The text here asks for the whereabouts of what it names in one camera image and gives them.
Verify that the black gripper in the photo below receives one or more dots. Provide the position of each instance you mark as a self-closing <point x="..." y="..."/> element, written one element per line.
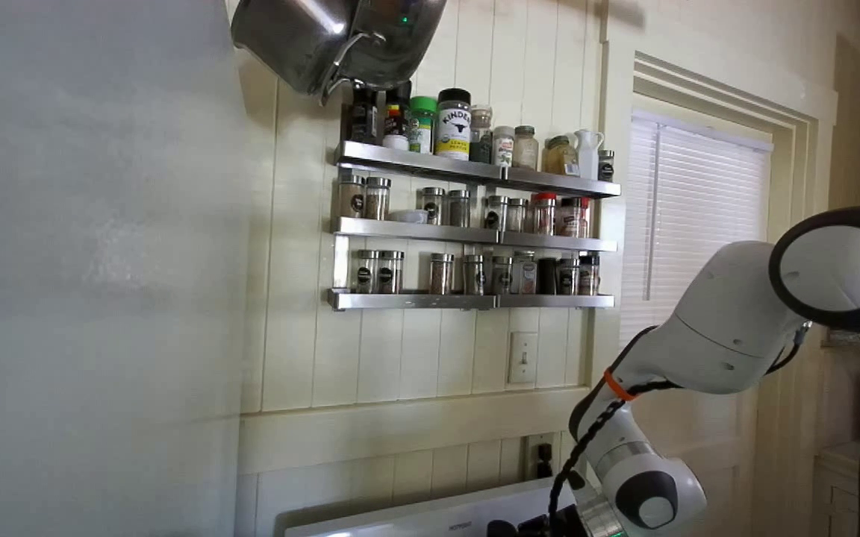
<point x="566" y="524"/>

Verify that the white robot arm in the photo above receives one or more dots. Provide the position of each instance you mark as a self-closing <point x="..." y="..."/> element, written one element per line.
<point x="742" y="318"/>

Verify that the white stove back panel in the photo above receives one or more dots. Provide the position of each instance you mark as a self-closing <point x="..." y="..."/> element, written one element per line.
<point x="463" y="513"/>

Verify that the dark jar bottom shelf right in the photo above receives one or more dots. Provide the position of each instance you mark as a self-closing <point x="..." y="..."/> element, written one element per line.
<point x="588" y="273"/>

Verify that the red lid jar middle shelf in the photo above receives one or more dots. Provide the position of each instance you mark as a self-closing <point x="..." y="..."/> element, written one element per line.
<point x="543" y="212"/>

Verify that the metal three-tier spice rack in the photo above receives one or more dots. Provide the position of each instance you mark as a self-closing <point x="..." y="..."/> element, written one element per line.
<point x="461" y="234"/>

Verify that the glass jar bottom shelf left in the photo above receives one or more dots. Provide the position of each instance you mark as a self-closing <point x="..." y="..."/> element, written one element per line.
<point x="361" y="269"/>

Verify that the glass jar shelf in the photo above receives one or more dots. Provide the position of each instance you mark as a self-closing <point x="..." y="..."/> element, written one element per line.
<point x="376" y="193"/>
<point x="361" y="269"/>

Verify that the yellow content jar top shelf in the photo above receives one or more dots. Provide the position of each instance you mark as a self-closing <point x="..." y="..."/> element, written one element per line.
<point x="558" y="155"/>

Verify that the glass jar middle shelf left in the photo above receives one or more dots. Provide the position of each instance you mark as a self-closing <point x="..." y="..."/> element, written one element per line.
<point x="376" y="193"/>

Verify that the pale spice jar top shelf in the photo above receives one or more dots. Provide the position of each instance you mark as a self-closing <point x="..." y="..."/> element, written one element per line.
<point x="503" y="143"/>

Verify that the green lid spice bottle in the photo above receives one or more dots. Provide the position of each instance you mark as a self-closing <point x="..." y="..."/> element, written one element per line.
<point x="421" y="117"/>

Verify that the large yellow label spice jar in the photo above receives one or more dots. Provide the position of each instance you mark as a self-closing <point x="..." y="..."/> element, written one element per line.
<point x="454" y="124"/>

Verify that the dark bottle top shelf left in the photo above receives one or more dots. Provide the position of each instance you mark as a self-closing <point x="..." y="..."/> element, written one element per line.
<point x="361" y="114"/>

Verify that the white window blinds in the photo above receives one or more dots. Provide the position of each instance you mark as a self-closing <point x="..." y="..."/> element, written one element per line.
<point x="688" y="194"/>

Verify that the stainless steel pot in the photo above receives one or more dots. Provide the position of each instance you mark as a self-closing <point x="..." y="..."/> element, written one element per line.
<point x="324" y="43"/>

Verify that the wall power outlet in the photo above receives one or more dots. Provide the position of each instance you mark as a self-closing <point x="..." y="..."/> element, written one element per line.
<point x="536" y="455"/>

